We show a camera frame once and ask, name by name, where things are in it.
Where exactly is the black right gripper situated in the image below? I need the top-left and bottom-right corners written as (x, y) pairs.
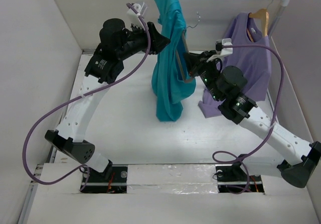
top-left (183, 50), bottom-right (223, 102)

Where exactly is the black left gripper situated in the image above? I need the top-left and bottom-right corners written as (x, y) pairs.
top-left (116, 19), bottom-right (170, 61)

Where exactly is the grey metal hanger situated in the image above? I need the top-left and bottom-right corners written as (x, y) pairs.
top-left (176, 11), bottom-right (201, 83)

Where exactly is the teal t shirt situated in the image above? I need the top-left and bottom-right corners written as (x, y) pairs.
top-left (151, 0), bottom-right (196, 122)

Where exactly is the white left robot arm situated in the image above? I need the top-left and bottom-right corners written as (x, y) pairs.
top-left (45, 18), bottom-right (170, 182)

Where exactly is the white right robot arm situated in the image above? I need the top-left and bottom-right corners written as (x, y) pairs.
top-left (183, 50), bottom-right (320, 188)

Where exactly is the purple t shirt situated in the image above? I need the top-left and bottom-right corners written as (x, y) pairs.
top-left (198, 12), bottom-right (272, 119)

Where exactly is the wooden hanger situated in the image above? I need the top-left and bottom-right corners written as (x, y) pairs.
top-left (248, 9), bottom-right (269, 37)

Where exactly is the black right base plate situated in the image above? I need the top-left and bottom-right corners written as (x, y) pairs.
top-left (212, 151), bottom-right (264, 194)

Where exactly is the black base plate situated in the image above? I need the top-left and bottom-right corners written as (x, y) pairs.
top-left (80, 165), bottom-right (128, 194)
top-left (212, 151), bottom-right (264, 194)

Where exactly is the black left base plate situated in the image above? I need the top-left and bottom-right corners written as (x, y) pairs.
top-left (80, 165), bottom-right (128, 194)

